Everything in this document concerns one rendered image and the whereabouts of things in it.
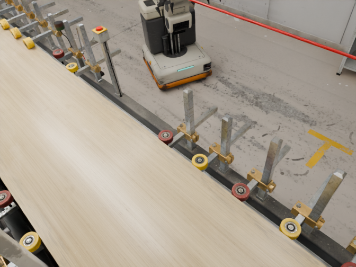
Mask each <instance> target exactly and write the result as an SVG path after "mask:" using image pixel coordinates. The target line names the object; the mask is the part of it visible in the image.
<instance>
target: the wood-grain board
mask: <svg viewBox="0 0 356 267"><path fill-rule="evenodd" d="M10 29H12V27H11V26H10V28H8V29H5V30H4V29H3V28H2V27H1V26H0V178H1V179H2V181H3V182H4V184H5V185H6V187H7V188H8V190H9V191H10V193H11V195H12V196H13V198H14V199H15V201H16V202H17V203H18V205H19V206H20V208H21V209H22V211H23V212H24V214H25V215H26V217H27V218H28V220H29V222H30V223H31V225H32V226H33V228H34V229H35V231H36V232H37V234H38V235H39V237H40V238H41V240H42V241H43V243H44V244H45V246H46V247H47V249H48V250H49V252H50V253H51V255H52V256H53V258H54V259H55V261H56V262H57V264H58V265H59V267H327V266H325V265H324V264H323V263H322V262H320V261H319V260H318V259H316V258H315V257H313V256H312V255H311V254H309V253H308V252H307V251H305V250H304V249H303V248H302V247H300V246H299V245H298V244H296V243H295V242H294V241H292V240H291V239H290V238H289V237H287V236H286V235H285V234H283V233H282V232H281V231H279V230H278V229H276V228H275V227H274V226H273V225H271V224H270V223H269V222H267V221H266V220H265V219H263V218H262V217H261V216H260V215H258V214H257V213H256V212H254V211H253V210H252V209H250V208H249V207H248V206H247V205H245V204H244V203H242V202H241V201H240V200H238V199H237V198H236V197H234V196H233V195H232V194H231V193H229V192H228V191H227V190H225V189H224V188H223V187H221V186H220V185H219V184H218V183H216V182H215V181H214V180H212V179H211V178H210V177H208V176H207V175H205V174H204V173H203V172H202V171H200V170H199V169H198V168H196V167H195V166H194V165H192V164H191V163H190V162H188V161H187V160H186V159H185V158H183V157H182V156H181V155H179V154H178V153H177V152H175V151H174V150H173V149H171V148H170V147H169V146H168V145H166V144H165V143H163V142H162V141H161V140H159V139H158V138H157V137H155V136H154V135H153V134H152V133H150V132H149V131H148V130H146V129H145V128H144V127H142V126H141V125H140V124H138V123H137V122H136V121H135V120H133V119H132V118H131V117H129V116H128V115H126V114H125V113H124V112H123V111H121V110H120V109H119V108H117V107H116V106H115V105H113V104H112V103H111V102H109V101H108V100H107V99H106V98H104V97H103V96H102V95H100V94H99V93H98V92H96V91H95V90H94V89H92V88H91V87H90V86H88V85H87V84H86V83H84V82H83V81H82V80H81V79H79V78H78V77H77V76H75V75H74V74H73V73H71V72H70V71H69V70H68V69H66V68H65V67H64V66H62V65H61V64H60V63H58V62H57V61H55V60H54V59H53V58H51V57H50V56H49V55H48V54H46V53H45V52H44V51H42V50H41V49H40V48H38V47H37V46H36V45H35V47H33V48H31V49H28V48H27V47H26V46H25V45H24V43H23V39H25V37H24V36H23V35H22V36H21V37H19V38H17V39H15V38H14V37H13V36H12V34H11V32H10Z"/></svg>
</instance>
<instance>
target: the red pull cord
mask: <svg viewBox="0 0 356 267"><path fill-rule="evenodd" d="M189 1H191V2H194V3H197V4H200V5H203V6H205V7H208V8H211V9H213V10H216V11H219V12H222V13H225V14H228V15H231V16H233V17H236V18H239V19H241V20H244V21H247V22H250V23H253V24H256V25H259V26H262V27H264V28H267V29H270V30H272V31H275V32H278V33H281V34H284V35H287V36H289V37H292V38H295V39H298V40H300V41H303V42H306V43H309V44H311V45H315V46H317V47H320V48H323V49H326V50H329V51H331V52H334V53H337V54H339V55H342V56H345V57H348V58H351V59H354V60H356V56H354V55H351V54H347V53H345V52H342V51H339V50H336V49H334V48H331V47H328V46H325V45H323V44H320V43H317V42H313V41H311V40H308V39H305V38H302V37H299V36H297V35H294V34H291V33H288V32H285V31H282V30H279V29H276V28H273V27H271V26H268V25H265V24H262V23H260V22H256V21H253V20H250V19H248V18H245V17H242V16H239V15H237V14H234V13H231V12H228V11H225V10H222V9H219V8H217V7H214V6H211V5H208V4H205V3H202V2H199V1H196V0H189Z"/></svg>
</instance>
